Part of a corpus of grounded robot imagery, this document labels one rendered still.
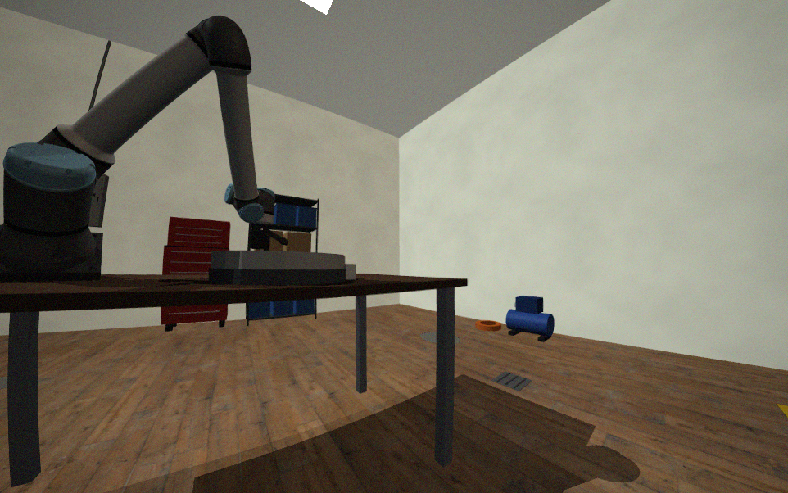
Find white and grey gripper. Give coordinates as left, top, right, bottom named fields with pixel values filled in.
left=250, top=224, right=271, bottom=251

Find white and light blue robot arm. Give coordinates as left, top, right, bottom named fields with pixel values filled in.
left=0, top=16, right=275, bottom=269

